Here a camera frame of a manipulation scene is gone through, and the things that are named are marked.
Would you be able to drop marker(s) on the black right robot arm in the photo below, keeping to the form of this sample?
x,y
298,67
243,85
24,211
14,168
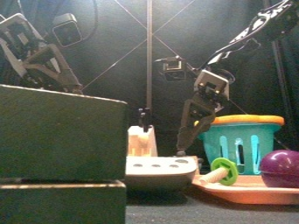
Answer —
x,y
257,26

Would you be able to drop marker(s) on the green sushi piece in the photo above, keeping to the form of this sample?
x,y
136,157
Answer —
x,y
226,170

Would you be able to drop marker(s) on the teal basket with orange rim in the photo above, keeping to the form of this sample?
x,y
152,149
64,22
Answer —
x,y
243,137

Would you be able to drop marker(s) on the small black toy faucet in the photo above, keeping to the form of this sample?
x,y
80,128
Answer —
x,y
144,118

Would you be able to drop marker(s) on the white tray with holes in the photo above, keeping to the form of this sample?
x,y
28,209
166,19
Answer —
x,y
162,172

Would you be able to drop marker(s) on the large dark green box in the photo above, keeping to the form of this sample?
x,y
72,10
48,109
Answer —
x,y
58,134

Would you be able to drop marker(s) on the purple toy ball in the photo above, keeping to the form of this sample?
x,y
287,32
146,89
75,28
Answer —
x,y
281,169

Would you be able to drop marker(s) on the orange tray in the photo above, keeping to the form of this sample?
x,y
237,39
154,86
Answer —
x,y
249,192

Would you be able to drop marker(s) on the flat dark green box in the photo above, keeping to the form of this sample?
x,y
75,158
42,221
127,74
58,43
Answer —
x,y
58,204

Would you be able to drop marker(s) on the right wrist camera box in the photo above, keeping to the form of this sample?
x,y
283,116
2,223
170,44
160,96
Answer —
x,y
174,69

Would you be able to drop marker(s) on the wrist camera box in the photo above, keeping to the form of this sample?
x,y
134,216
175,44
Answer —
x,y
174,69
67,29

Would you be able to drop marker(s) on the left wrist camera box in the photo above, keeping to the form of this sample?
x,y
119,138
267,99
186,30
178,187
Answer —
x,y
67,29

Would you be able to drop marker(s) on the dark slanted frame pole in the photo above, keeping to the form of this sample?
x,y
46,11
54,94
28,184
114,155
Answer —
x,y
282,87

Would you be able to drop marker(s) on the vertical metal frame pole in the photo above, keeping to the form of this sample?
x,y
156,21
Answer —
x,y
150,52

